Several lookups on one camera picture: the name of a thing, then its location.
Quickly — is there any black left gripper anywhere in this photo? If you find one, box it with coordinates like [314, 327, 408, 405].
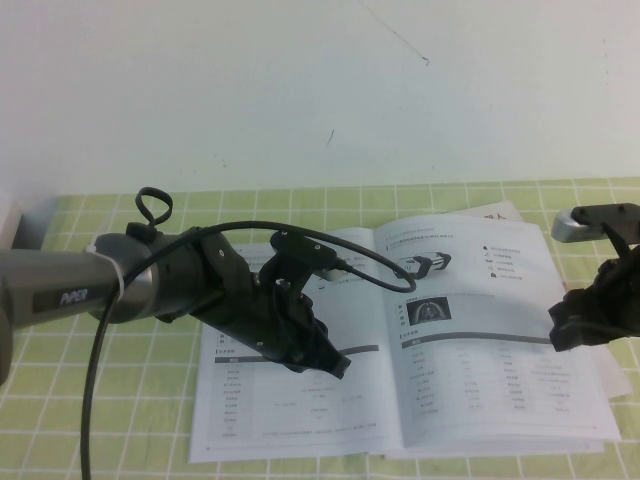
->
[192, 272, 353, 382]

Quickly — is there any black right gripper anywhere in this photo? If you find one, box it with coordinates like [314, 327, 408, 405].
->
[548, 249, 640, 354]

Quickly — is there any white product catalogue book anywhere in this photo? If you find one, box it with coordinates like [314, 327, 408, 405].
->
[191, 215, 623, 459]

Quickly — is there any white brochure with red lettering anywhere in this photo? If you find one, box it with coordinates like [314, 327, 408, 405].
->
[464, 199, 632, 402]

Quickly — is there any green checked tablecloth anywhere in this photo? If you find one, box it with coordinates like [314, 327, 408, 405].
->
[0, 178, 640, 480]

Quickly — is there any white zip tie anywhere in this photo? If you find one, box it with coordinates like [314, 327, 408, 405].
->
[84, 242, 129, 302]

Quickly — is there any grey white box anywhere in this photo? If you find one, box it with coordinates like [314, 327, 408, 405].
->
[0, 192, 56, 251]

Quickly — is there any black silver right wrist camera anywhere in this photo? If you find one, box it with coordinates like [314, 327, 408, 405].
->
[551, 202, 640, 244]

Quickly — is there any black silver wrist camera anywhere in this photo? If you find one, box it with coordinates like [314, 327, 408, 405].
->
[551, 202, 640, 244]
[269, 229, 345, 282]

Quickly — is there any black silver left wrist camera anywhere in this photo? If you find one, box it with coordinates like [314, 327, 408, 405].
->
[269, 229, 345, 282]

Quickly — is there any thick black camera cable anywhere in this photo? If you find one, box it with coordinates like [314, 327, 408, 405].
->
[82, 222, 417, 480]

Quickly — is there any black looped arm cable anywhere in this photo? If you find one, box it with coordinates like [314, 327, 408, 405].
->
[134, 187, 174, 236]

